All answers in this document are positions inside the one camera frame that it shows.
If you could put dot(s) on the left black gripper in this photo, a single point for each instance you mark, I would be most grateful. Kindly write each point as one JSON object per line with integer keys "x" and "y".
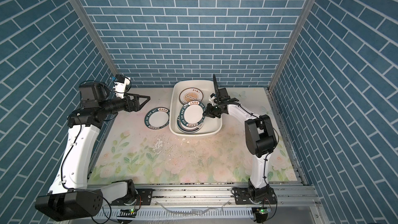
{"x": 134, "y": 107}

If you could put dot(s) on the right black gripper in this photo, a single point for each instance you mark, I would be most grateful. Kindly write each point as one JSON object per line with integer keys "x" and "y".
{"x": 209, "y": 112}

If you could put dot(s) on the green red rim plate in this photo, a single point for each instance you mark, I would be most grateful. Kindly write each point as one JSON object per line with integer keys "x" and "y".
{"x": 189, "y": 129}

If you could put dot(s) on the orange sunburst plate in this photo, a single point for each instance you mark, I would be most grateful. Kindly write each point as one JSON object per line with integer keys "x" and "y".
{"x": 190, "y": 94}

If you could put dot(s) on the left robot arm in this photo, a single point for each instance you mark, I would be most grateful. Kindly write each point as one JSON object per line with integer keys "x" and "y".
{"x": 68, "y": 197}

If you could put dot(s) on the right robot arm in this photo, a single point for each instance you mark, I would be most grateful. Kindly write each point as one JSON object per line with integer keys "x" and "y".
{"x": 261, "y": 140}

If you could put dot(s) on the white plastic bin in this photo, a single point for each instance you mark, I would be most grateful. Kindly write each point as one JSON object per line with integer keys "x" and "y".
{"x": 211, "y": 126}

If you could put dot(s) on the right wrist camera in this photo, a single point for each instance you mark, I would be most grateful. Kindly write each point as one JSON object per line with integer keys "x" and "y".
{"x": 212, "y": 99}

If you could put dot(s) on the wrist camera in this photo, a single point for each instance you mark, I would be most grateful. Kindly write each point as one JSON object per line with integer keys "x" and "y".
{"x": 121, "y": 85}
{"x": 212, "y": 99}

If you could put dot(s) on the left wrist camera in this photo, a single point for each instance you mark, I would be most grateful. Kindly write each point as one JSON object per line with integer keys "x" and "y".
{"x": 121, "y": 85}

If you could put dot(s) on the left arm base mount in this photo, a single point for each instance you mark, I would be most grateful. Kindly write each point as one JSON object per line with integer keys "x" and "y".
{"x": 141, "y": 197}

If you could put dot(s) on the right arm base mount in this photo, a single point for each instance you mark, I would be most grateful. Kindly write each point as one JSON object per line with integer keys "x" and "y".
{"x": 250, "y": 195}

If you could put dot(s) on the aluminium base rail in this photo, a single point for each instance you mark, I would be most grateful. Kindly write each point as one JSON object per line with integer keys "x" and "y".
{"x": 231, "y": 194}

